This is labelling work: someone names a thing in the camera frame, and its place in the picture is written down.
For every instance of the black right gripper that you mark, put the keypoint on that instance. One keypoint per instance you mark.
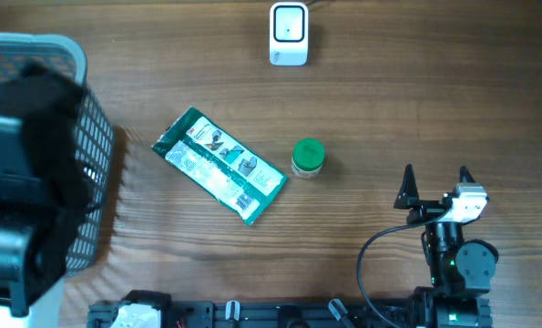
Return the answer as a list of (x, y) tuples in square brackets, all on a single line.
[(408, 198)]

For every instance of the green lid jar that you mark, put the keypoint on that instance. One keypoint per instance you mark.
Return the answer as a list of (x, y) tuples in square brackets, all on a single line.
[(307, 158)]

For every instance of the green 3M package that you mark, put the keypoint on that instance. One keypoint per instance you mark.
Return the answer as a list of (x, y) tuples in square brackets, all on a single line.
[(230, 172)]

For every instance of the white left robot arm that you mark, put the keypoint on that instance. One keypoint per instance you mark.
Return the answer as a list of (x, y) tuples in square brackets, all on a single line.
[(44, 193)]

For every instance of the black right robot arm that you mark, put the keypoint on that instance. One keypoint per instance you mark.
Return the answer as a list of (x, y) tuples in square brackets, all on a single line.
[(461, 271)]

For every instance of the white barcode scanner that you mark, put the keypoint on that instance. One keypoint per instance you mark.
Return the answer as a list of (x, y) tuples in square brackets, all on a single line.
[(289, 34)]

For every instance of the grey plastic basket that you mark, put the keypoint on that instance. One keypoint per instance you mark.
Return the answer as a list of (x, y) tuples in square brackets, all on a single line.
[(93, 133)]

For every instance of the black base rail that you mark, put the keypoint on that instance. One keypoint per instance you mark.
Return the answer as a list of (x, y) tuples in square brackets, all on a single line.
[(141, 308)]

